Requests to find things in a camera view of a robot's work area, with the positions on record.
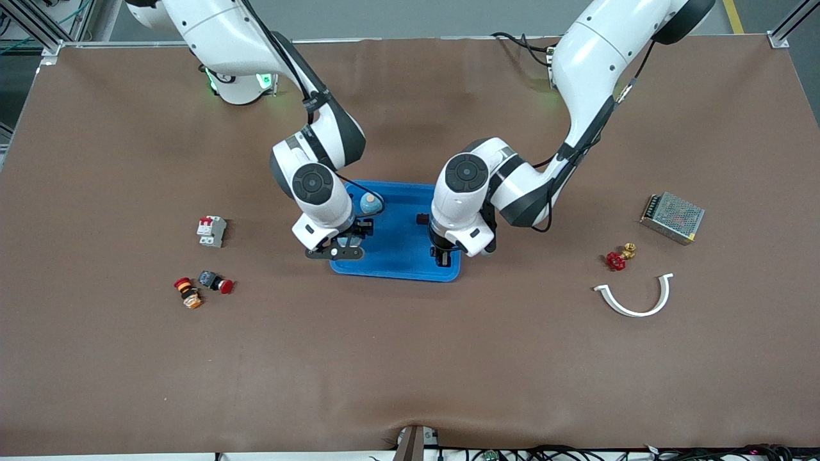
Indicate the dark brown electrolytic capacitor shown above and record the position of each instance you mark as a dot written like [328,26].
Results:
[423,219]

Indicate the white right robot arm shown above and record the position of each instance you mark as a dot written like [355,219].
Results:
[218,32]

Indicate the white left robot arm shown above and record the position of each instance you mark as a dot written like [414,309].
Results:
[602,51]

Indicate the blue plastic tray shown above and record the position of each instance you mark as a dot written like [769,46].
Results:
[397,262]

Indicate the white red circuit breaker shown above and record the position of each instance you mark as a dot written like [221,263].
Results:
[211,232]

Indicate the red black emergency stop button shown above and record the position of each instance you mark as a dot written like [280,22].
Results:
[208,279]

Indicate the white curved plastic clamp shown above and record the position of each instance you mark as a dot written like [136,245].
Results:
[634,313]

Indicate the metal mesh power supply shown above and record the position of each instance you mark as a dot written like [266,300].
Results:
[672,216]

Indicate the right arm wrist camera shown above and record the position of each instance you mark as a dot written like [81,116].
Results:
[333,253]

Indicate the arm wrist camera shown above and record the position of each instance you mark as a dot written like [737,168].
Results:
[333,253]
[492,230]

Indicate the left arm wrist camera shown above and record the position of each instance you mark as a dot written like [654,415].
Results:
[492,230]

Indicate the orange red push button switch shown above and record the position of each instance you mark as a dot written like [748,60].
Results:
[189,294]

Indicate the grey table edge bracket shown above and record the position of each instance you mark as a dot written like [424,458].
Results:
[410,445]

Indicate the aluminium frame profile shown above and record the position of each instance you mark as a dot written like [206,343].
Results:
[778,40]
[50,46]

